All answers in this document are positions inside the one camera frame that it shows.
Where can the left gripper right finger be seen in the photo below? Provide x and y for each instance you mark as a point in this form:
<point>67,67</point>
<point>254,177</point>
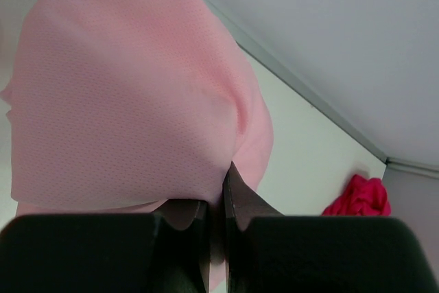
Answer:
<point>267,251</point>

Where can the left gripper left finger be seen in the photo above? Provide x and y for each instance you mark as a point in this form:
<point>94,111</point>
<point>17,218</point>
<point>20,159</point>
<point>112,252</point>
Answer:
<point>162,251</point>

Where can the light pink t shirt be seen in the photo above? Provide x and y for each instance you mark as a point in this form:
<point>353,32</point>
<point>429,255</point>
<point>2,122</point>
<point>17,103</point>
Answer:
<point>119,106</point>

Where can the magenta t shirt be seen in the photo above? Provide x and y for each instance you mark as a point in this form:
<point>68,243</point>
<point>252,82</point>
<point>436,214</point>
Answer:
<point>361,197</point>

